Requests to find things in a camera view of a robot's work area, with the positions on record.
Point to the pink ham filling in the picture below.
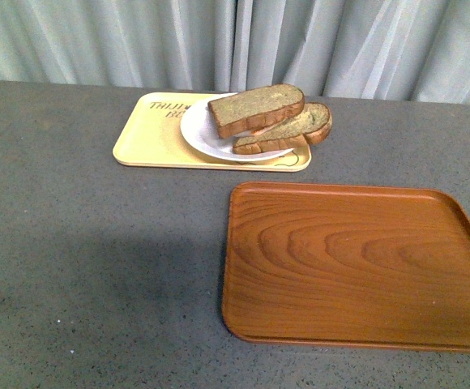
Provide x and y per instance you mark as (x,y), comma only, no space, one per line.
(261,131)

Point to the grey curtain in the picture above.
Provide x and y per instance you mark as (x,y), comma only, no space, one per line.
(385,50)

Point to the brown wooden tray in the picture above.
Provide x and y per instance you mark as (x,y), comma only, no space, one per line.
(347,265)

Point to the yellow bear tray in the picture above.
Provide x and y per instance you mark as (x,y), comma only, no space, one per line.
(152,138)

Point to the white round plate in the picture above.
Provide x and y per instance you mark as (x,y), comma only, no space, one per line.
(198,128)

